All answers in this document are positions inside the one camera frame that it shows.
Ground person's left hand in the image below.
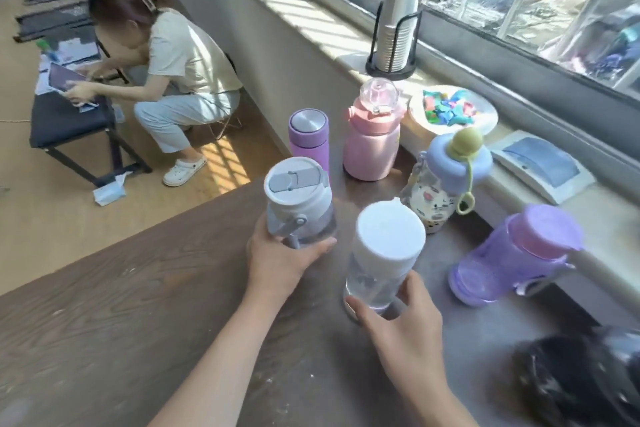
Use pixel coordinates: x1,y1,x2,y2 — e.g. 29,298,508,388
245,215,339,304

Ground person's right hand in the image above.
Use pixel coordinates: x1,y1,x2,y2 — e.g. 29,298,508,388
345,269,447,393

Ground clear bottle grey handle lid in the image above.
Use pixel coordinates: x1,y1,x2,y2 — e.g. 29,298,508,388
263,157,337,250

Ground clear bottle white lid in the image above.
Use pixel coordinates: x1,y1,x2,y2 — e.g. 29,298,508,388
343,197,427,322

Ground purple thermos flask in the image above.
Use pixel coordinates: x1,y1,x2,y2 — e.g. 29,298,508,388
287,108,331,177

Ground purple translucent bottle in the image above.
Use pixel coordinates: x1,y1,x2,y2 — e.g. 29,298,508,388
447,203,585,308

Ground pale pink jug bottle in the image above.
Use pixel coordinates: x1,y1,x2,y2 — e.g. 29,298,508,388
342,77,407,182

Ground black large bottle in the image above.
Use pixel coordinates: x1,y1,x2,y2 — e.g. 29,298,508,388
512,326,640,427

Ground blue lid cartoon bottle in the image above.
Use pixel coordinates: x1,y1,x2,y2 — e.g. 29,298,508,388
399,127,493,235

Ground person's left forearm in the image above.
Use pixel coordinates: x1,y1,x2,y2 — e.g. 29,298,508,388
147,291,293,427

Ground person's right forearm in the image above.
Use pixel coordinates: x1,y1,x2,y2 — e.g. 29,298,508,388
395,379,481,427

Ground stack of paper cups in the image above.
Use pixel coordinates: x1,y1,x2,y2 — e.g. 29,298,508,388
375,0,421,73

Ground white clog shoe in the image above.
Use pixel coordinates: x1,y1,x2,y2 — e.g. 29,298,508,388
162,156,208,187

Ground metal folding stool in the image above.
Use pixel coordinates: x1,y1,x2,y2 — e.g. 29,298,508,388
207,109,245,141

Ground dark wooden table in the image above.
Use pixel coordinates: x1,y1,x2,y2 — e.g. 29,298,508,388
0,141,640,427

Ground white device with blue panel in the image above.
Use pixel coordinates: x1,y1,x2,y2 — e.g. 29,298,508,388
487,129,597,206

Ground pile of colourful candies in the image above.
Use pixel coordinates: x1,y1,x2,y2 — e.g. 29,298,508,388
422,89,476,127

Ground white plate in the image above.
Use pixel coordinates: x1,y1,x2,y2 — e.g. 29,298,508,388
407,85,499,136

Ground black padded bench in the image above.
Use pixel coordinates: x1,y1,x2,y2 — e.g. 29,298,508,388
29,23,153,188

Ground tablet computer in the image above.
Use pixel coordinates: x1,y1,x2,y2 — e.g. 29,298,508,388
47,62,99,107

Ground white papers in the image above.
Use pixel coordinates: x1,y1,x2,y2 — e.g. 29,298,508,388
35,36,101,95

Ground small green bottle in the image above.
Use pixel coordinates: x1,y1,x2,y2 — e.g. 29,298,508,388
35,37,60,62

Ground black wire cup holder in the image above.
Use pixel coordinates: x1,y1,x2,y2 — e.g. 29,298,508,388
365,1,423,81

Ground grey window frame with bars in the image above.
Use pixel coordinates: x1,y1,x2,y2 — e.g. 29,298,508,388
299,0,640,167

